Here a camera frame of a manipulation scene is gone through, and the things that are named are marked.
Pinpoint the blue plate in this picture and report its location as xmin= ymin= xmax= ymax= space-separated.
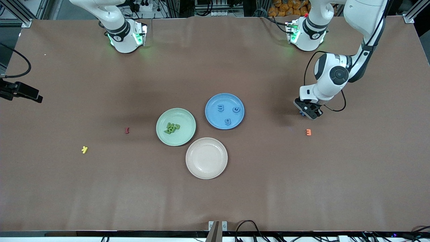
xmin=205 ymin=93 xmax=245 ymax=130

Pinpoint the pile of orange objects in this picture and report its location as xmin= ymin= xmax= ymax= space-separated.
xmin=269 ymin=0 xmax=310 ymax=16

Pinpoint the pale pink plate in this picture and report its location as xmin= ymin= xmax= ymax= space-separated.
xmin=185 ymin=137 xmax=228 ymax=179

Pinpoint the green plate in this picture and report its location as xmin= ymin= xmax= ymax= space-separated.
xmin=156 ymin=108 xmax=197 ymax=147

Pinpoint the brown table cover mat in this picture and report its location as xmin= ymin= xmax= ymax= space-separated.
xmin=0 ymin=15 xmax=430 ymax=232

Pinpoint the white power strip with plugs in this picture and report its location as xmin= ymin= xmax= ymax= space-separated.
xmin=135 ymin=0 xmax=154 ymax=12

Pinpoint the black cable loop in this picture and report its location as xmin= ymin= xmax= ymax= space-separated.
xmin=234 ymin=220 xmax=269 ymax=242

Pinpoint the silver metal bracket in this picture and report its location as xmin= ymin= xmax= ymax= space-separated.
xmin=208 ymin=220 xmax=228 ymax=232

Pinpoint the brown wedge post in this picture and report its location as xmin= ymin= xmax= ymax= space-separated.
xmin=206 ymin=221 xmax=220 ymax=242

